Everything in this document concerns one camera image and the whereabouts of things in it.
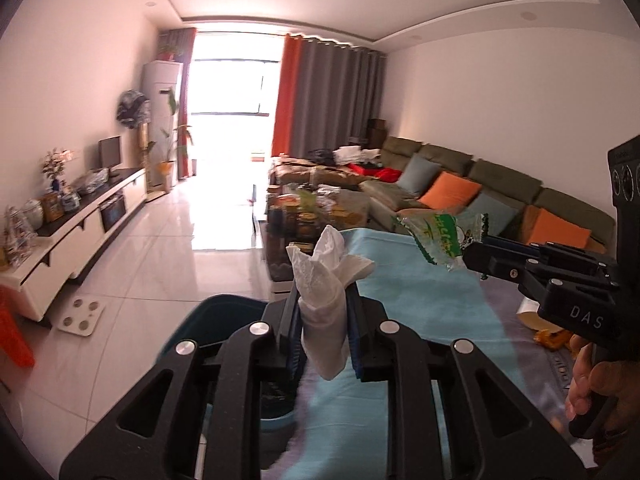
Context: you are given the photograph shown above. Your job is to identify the orange cushion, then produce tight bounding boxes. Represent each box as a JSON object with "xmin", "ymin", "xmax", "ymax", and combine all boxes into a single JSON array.
[
  {"xmin": 527, "ymin": 208, "xmax": 592, "ymax": 248},
  {"xmin": 419, "ymin": 172, "xmax": 482, "ymax": 210}
]

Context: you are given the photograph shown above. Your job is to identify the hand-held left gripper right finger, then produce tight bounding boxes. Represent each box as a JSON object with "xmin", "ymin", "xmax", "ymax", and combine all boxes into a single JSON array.
[{"xmin": 348, "ymin": 284, "xmax": 589, "ymax": 480}]

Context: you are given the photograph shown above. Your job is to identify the covered standing fan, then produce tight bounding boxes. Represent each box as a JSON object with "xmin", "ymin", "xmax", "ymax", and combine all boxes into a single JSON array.
[{"xmin": 116, "ymin": 89, "xmax": 152, "ymax": 171}]

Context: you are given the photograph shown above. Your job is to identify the window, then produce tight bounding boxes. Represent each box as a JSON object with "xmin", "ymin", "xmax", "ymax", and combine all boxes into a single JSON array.
[{"xmin": 191, "ymin": 35, "xmax": 286, "ymax": 161}]

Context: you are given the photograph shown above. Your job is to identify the orange peel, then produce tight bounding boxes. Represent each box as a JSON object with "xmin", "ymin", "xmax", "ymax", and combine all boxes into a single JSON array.
[{"xmin": 534, "ymin": 329, "xmax": 576, "ymax": 351}]

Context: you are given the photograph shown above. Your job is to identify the cluttered coffee table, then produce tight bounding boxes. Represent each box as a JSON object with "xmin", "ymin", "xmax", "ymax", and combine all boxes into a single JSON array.
[{"xmin": 260, "ymin": 184, "xmax": 372, "ymax": 282}]

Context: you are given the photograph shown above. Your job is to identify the red cloth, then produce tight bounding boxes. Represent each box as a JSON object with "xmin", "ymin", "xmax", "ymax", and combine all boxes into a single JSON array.
[{"xmin": 350, "ymin": 162, "xmax": 402, "ymax": 181}]

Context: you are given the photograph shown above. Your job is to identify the pile of white clothes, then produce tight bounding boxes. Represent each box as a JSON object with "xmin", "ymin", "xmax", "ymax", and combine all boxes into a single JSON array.
[{"xmin": 337, "ymin": 146, "xmax": 381, "ymax": 166}]

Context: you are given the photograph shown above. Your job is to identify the clear plastic bag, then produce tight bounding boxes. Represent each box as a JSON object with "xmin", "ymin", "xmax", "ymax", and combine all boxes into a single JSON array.
[{"xmin": 77, "ymin": 170, "xmax": 110, "ymax": 195}]

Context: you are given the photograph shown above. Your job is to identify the printed white paper cup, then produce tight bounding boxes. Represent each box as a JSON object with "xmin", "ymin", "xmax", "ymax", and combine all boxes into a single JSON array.
[{"xmin": 517, "ymin": 297, "xmax": 566, "ymax": 333}]

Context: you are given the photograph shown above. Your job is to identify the grey-blue cushion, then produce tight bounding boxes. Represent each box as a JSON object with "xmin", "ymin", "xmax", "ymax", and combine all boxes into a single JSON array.
[
  {"xmin": 457, "ymin": 194, "xmax": 518, "ymax": 238},
  {"xmin": 399, "ymin": 154, "xmax": 436, "ymax": 196}
]

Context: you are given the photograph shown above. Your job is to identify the black monitor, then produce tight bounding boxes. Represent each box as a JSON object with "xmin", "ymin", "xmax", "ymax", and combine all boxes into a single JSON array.
[{"xmin": 98, "ymin": 136, "xmax": 123, "ymax": 177}]

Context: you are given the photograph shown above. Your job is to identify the person's right hand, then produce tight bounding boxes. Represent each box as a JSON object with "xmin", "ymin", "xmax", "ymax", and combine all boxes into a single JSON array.
[{"xmin": 565, "ymin": 334, "xmax": 640, "ymax": 428}]

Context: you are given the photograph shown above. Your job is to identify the orange plastic stool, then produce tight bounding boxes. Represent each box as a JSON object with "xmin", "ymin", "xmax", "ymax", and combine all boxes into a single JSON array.
[{"xmin": 0, "ymin": 285, "xmax": 36, "ymax": 368}]

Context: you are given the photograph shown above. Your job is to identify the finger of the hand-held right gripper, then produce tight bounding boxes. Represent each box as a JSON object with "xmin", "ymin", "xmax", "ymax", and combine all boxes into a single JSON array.
[
  {"xmin": 481, "ymin": 235, "xmax": 616, "ymax": 274},
  {"xmin": 462, "ymin": 242, "xmax": 607, "ymax": 307}
]

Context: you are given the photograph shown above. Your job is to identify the white ceramic jar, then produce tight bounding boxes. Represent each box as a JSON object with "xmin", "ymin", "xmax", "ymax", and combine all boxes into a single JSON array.
[{"xmin": 22, "ymin": 199, "xmax": 45, "ymax": 228}]

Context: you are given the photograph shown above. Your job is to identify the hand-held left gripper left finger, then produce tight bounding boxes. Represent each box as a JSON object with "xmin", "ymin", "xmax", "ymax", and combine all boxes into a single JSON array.
[{"xmin": 60, "ymin": 280, "xmax": 304, "ymax": 480}]

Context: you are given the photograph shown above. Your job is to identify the green white plastic wrapper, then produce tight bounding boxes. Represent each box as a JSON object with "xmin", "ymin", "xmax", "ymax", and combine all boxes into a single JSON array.
[{"xmin": 395, "ymin": 212, "xmax": 490, "ymax": 272}]

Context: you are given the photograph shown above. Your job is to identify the white tissue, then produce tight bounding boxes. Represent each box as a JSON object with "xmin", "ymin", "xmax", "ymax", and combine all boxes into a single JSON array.
[{"xmin": 286, "ymin": 225, "xmax": 376, "ymax": 381}]

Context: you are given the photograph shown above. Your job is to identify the white TV cabinet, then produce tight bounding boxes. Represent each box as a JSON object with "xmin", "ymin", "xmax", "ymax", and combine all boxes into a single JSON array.
[{"xmin": 0, "ymin": 167, "xmax": 148, "ymax": 323}]

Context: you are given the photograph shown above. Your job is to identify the white bathroom scale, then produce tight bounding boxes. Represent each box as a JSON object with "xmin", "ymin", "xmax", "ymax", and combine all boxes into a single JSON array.
[{"xmin": 54, "ymin": 297, "xmax": 107, "ymax": 336}]

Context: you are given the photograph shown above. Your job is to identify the orange and grey curtain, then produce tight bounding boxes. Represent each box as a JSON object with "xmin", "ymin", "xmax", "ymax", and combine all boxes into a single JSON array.
[{"xmin": 271, "ymin": 34, "xmax": 388, "ymax": 158}]

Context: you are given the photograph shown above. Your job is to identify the white standing air conditioner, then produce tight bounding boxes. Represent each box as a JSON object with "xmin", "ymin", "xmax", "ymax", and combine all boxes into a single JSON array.
[{"xmin": 141, "ymin": 60, "xmax": 183, "ymax": 193}]

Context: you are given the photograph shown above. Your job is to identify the blue grey printed tablecloth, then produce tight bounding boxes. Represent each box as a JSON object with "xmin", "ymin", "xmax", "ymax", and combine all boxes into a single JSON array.
[{"xmin": 270, "ymin": 227, "xmax": 591, "ymax": 480}]

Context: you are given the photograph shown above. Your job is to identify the tall potted plant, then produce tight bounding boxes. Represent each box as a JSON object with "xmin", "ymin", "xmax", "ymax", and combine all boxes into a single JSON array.
[{"xmin": 160, "ymin": 87, "xmax": 195, "ymax": 188}]

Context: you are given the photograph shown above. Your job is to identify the artificial flower decoration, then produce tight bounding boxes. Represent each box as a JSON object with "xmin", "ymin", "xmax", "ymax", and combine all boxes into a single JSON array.
[{"xmin": 42, "ymin": 149, "xmax": 76, "ymax": 196}]

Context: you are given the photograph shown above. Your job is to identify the grey curtain with orange edge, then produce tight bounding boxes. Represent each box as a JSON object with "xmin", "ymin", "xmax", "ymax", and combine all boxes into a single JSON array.
[{"xmin": 159, "ymin": 27, "xmax": 197, "ymax": 178}]

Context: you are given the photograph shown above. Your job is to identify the green corner sofa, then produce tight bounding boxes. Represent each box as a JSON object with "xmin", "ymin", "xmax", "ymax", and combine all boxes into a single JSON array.
[{"xmin": 270, "ymin": 135, "xmax": 617, "ymax": 257}]

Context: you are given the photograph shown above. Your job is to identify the teal trash bin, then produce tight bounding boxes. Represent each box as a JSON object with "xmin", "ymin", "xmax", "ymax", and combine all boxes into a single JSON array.
[{"xmin": 155, "ymin": 294, "xmax": 301, "ymax": 436}]

